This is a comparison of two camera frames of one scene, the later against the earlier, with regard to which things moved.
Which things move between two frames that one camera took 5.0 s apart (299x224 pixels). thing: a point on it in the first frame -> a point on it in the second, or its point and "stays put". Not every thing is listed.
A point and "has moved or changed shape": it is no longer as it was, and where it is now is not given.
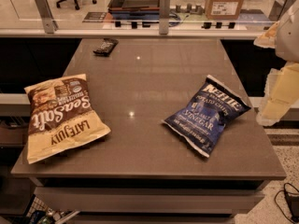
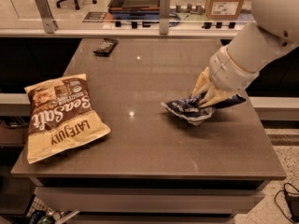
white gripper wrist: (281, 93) -> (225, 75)
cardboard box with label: (224, 2) stays put
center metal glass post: (164, 10) stays put
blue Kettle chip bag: (201, 119) has moved or changed shape
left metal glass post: (49, 22) stays put
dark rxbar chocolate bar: (106, 47) stays put
